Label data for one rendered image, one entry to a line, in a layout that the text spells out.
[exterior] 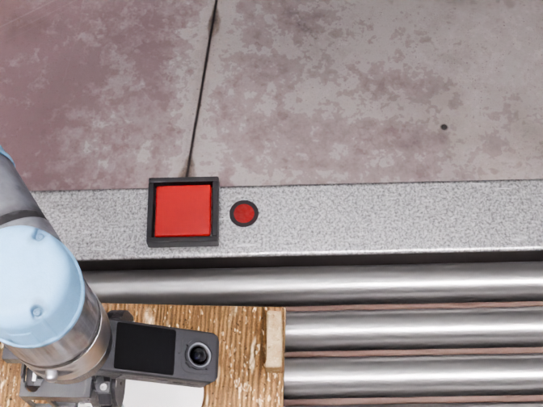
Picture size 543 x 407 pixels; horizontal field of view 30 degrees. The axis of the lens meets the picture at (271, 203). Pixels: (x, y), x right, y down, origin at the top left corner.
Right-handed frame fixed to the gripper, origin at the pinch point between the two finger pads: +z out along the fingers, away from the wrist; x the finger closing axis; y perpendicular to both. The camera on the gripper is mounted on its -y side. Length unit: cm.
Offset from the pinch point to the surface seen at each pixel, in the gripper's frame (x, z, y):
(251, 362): -3.5, 0.7, -11.6
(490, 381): -2.6, 2.7, -35.5
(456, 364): -4.2, 2.5, -32.2
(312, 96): -87, 94, -16
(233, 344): -5.4, 0.7, -9.7
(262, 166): -70, 94, -6
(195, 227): -18.4, 1.4, -5.0
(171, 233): -17.6, 1.4, -2.5
